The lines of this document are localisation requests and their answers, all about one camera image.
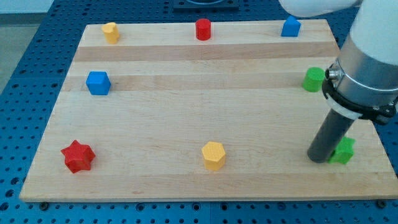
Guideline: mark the green cylinder block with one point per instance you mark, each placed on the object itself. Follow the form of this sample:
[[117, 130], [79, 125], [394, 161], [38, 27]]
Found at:
[[313, 79]]

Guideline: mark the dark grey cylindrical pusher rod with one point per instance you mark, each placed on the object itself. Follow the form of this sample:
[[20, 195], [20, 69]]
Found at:
[[331, 132]]

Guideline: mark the blue triangular block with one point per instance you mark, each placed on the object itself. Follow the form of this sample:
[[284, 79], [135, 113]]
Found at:
[[291, 27]]

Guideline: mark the yellow hexagon block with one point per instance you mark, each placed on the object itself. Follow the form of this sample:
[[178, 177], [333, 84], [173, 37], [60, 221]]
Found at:
[[214, 155]]

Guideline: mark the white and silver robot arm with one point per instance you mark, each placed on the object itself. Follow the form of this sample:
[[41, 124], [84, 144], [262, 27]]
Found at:
[[362, 82]]

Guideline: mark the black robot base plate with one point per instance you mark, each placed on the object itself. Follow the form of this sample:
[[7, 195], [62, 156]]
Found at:
[[183, 5]]

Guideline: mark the light wooden board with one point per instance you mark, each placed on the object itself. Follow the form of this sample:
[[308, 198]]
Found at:
[[172, 93]]

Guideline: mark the yellow heart block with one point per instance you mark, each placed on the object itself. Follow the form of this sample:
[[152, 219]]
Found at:
[[111, 33]]

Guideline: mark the red star block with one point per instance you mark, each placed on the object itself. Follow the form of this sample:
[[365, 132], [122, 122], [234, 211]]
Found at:
[[78, 156]]

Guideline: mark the red cylinder block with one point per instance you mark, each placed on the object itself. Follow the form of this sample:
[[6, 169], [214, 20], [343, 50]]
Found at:
[[203, 29]]

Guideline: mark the blue cube block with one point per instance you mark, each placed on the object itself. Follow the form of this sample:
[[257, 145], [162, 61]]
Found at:
[[98, 83]]

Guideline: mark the black flange with white ring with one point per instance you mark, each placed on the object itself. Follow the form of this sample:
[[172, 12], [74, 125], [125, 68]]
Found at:
[[354, 101]]

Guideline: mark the green star block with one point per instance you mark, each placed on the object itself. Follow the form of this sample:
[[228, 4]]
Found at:
[[343, 152]]

